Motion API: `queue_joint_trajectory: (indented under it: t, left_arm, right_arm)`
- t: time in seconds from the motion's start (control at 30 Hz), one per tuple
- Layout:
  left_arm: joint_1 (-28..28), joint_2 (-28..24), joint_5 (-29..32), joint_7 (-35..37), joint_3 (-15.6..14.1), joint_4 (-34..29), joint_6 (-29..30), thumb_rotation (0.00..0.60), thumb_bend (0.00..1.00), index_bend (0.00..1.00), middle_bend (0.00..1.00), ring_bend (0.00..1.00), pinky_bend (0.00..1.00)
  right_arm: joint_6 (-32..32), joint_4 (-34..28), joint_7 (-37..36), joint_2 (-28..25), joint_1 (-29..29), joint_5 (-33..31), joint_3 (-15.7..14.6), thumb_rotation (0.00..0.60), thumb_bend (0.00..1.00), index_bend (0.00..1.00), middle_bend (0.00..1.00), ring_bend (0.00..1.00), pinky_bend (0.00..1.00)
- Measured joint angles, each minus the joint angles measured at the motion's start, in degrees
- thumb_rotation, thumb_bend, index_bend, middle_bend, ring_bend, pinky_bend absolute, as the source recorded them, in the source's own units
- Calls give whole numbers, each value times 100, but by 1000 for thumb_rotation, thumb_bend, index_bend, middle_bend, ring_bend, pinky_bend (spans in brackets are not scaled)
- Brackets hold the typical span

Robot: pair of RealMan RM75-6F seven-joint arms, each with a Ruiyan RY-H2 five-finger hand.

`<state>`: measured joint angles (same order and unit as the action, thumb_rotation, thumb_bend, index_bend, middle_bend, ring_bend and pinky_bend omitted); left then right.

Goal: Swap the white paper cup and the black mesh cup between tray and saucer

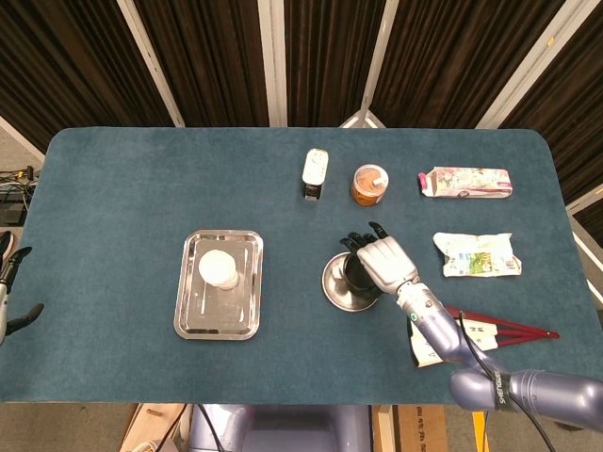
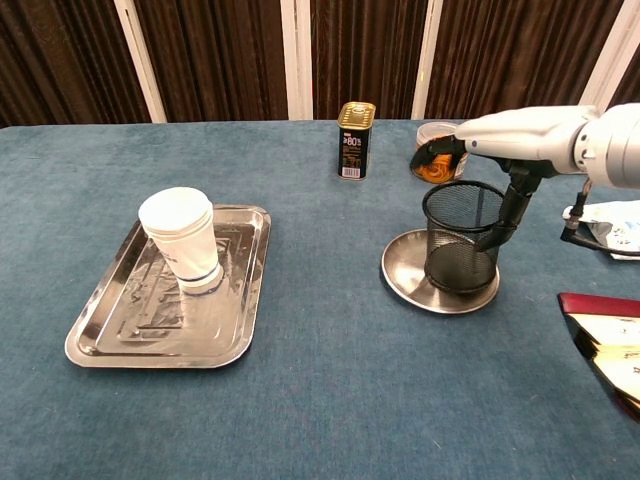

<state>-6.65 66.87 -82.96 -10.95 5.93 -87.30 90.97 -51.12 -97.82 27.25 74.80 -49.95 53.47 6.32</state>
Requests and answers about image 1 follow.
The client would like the white paper cup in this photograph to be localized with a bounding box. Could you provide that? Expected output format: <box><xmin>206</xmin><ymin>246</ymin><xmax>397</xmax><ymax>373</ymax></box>
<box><xmin>197</xmin><ymin>250</ymin><xmax>239</xmax><ymax>290</ymax></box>

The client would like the folding paper fan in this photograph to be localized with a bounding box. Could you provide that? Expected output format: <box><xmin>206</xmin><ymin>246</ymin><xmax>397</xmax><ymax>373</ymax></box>
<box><xmin>407</xmin><ymin>303</ymin><xmax>561</xmax><ymax>369</ymax></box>

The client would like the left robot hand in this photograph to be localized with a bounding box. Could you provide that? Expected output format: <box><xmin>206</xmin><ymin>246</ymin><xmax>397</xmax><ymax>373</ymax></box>
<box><xmin>0</xmin><ymin>246</ymin><xmax>46</xmax><ymax>347</ymax></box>

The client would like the small white black bottle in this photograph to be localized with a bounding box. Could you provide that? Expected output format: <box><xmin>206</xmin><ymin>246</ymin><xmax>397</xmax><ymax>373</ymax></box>
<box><xmin>300</xmin><ymin>148</ymin><xmax>330</xmax><ymax>202</ymax></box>

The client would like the brown cardboard box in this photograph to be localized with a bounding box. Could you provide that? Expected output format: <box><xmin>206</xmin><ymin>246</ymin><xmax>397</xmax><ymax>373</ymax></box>
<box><xmin>393</xmin><ymin>404</ymin><xmax>448</xmax><ymax>452</ymax></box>

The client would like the crumpled snack bag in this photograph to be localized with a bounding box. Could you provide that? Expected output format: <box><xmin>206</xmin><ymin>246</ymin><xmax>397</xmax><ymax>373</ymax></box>
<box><xmin>432</xmin><ymin>232</ymin><xmax>523</xmax><ymax>279</ymax></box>

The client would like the black cup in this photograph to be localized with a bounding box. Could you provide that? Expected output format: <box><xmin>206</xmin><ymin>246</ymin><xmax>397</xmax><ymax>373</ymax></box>
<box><xmin>342</xmin><ymin>252</ymin><xmax>385</xmax><ymax>302</ymax></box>

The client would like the blue table mat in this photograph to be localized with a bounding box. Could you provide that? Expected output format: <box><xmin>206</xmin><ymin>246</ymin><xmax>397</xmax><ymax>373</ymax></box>
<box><xmin>0</xmin><ymin>126</ymin><xmax>603</xmax><ymax>406</ymax></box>

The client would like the upright wooden plank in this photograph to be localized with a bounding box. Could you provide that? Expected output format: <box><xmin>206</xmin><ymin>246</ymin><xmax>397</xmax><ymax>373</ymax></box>
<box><xmin>371</xmin><ymin>404</ymin><xmax>395</xmax><ymax>452</ymax></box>

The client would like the dark brown pleated curtain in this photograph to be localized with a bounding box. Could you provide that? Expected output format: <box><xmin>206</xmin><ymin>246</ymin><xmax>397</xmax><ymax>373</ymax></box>
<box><xmin>0</xmin><ymin>0</ymin><xmax>603</xmax><ymax>236</ymax></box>

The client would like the purple robot torso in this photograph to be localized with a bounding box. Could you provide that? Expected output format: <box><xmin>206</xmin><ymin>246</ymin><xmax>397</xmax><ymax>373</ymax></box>
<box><xmin>187</xmin><ymin>403</ymin><xmax>373</xmax><ymax>452</ymax></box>

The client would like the light wooden crate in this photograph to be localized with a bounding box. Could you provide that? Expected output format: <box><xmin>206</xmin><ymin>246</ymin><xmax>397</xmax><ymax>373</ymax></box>
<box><xmin>120</xmin><ymin>403</ymin><xmax>189</xmax><ymax>452</ymax></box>

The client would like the clear jar of rubber bands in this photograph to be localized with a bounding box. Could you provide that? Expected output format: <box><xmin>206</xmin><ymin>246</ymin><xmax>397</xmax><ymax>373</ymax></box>
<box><xmin>350</xmin><ymin>163</ymin><xmax>390</xmax><ymax>207</ymax></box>

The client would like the white partition frame post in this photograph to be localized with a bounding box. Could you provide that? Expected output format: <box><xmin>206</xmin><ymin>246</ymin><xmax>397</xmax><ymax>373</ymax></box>
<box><xmin>116</xmin><ymin>0</ymin><xmax>186</xmax><ymax>128</ymax></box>
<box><xmin>257</xmin><ymin>0</ymin><xmax>289</xmax><ymax>128</ymax></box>
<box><xmin>474</xmin><ymin>0</ymin><xmax>603</xmax><ymax>129</ymax></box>
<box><xmin>337</xmin><ymin>0</ymin><xmax>400</xmax><ymax>129</ymax></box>

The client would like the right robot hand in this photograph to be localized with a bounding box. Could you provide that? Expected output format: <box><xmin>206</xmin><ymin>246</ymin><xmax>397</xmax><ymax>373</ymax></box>
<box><xmin>338</xmin><ymin>220</ymin><xmax>420</xmax><ymax>296</ymax></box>

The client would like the floor cable bundle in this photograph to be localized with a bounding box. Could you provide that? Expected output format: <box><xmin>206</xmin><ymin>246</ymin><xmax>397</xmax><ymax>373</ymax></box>
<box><xmin>0</xmin><ymin>165</ymin><xmax>39</xmax><ymax>227</ymax></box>

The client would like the rectangular steel tray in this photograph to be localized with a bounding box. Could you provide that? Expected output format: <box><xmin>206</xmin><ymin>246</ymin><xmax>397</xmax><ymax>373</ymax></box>
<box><xmin>173</xmin><ymin>229</ymin><xmax>264</xmax><ymax>340</ymax></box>

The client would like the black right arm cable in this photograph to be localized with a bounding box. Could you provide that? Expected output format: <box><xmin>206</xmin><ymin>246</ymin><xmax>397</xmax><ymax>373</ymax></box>
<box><xmin>454</xmin><ymin>315</ymin><xmax>555</xmax><ymax>452</ymax></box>

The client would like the floral paper carton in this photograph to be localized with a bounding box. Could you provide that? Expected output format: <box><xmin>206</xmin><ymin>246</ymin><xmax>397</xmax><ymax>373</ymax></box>
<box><xmin>416</xmin><ymin>166</ymin><xmax>513</xmax><ymax>201</ymax></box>

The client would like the white saucer plate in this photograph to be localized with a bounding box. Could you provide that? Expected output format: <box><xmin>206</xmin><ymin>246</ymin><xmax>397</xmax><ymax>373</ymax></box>
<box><xmin>321</xmin><ymin>251</ymin><xmax>383</xmax><ymax>313</ymax></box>

